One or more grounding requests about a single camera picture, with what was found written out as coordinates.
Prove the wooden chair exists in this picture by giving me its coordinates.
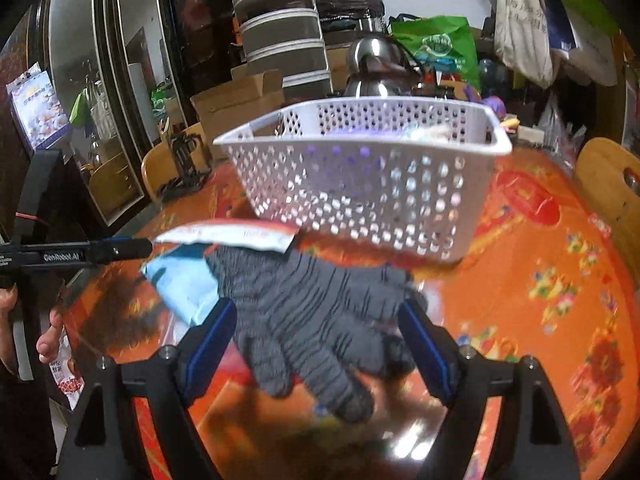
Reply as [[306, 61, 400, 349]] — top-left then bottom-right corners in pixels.
[[141, 122, 213, 204], [574, 136, 640, 285]]

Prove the wooden chair back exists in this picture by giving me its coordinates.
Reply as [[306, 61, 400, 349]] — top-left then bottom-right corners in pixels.
[[574, 136, 640, 285]]

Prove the purple packet in basket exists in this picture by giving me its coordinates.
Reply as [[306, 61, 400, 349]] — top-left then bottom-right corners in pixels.
[[302, 128, 401, 195]]

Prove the white perforated plastic basket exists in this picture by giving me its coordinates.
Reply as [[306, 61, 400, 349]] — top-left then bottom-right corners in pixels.
[[213, 96, 512, 263]]

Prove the grey knit glove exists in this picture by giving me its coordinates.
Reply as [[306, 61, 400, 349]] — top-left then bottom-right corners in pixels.
[[205, 245, 427, 422]]

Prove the light blue packet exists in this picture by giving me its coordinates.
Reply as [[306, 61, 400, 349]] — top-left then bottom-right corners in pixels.
[[141, 244, 219, 326]]

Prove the white orange sachet packet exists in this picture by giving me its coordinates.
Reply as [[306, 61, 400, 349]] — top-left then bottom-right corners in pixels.
[[153, 219, 299, 254]]

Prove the beige canvas tote bag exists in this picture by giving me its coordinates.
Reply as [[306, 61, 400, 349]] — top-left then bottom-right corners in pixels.
[[494, 0, 554, 89]]

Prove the plastic drawer tower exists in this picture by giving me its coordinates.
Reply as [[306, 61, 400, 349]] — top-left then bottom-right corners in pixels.
[[232, 0, 333, 100]]

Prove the orange floral tablecloth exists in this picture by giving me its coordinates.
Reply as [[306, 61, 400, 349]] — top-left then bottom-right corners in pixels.
[[62, 146, 640, 480]]

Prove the purple plastic scoop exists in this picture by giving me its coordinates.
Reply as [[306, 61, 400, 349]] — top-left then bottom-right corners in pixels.
[[463, 84, 506, 120]]

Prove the person's left hand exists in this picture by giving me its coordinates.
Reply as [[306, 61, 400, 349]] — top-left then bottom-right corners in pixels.
[[0, 286, 63, 375]]

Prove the stainless steel kettle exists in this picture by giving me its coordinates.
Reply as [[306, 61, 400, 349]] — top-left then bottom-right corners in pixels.
[[344, 32, 426, 98]]

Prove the cardboard box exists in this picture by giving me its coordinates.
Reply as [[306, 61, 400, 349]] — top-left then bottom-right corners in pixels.
[[190, 70, 284, 160]]

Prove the black metal stand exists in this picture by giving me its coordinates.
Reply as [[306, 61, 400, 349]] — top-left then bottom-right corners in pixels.
[[158, 132, 212, 203]]

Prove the green shopping bag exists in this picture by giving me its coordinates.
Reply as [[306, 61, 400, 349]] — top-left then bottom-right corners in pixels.
[[390, 14, 480, 90]]

